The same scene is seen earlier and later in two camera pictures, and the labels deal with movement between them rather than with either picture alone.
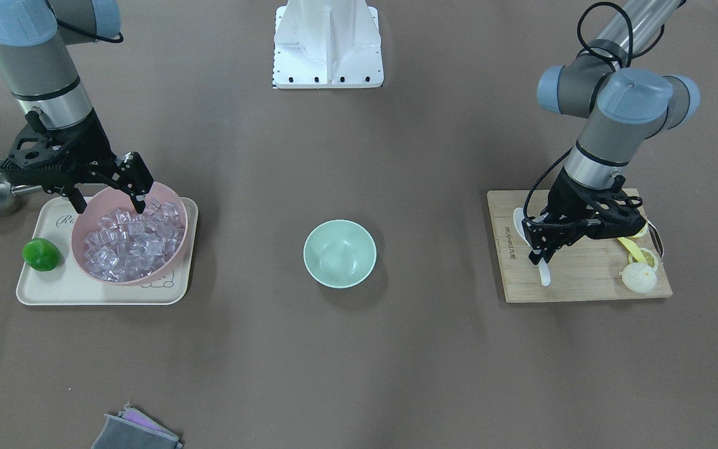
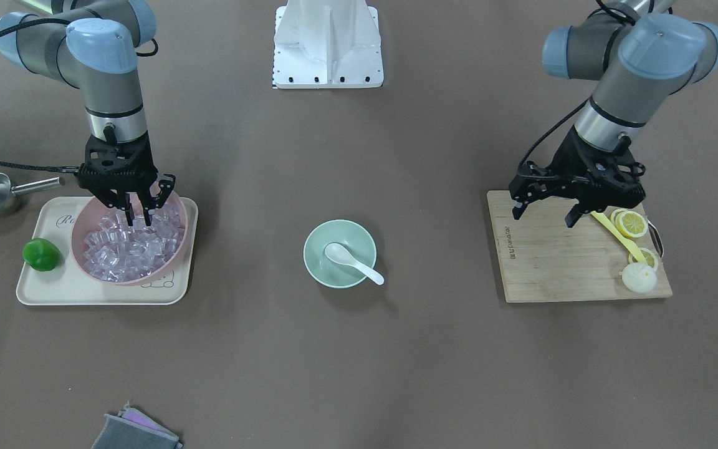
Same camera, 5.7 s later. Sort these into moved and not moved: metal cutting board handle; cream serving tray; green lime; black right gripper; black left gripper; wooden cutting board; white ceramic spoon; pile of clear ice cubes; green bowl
Moved: black right gripper; white ceramic spoon; black left gripper
Not moved: green lime; cream serving tray; pile of clear ice cubes; metal cutting board handle; wooden cutting board; green bowl
